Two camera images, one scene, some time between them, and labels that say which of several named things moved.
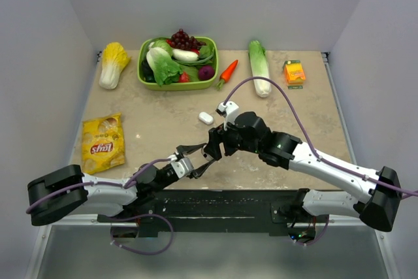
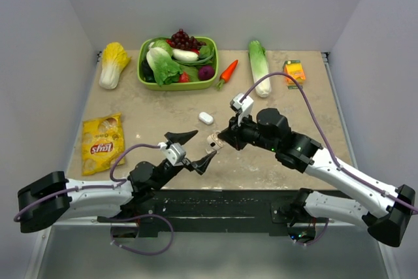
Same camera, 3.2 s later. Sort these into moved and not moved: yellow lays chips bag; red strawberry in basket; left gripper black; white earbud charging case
Moved: left gripper black
Not moved: white earbud charging case; yellow lays chips bag; red strawberry in basket
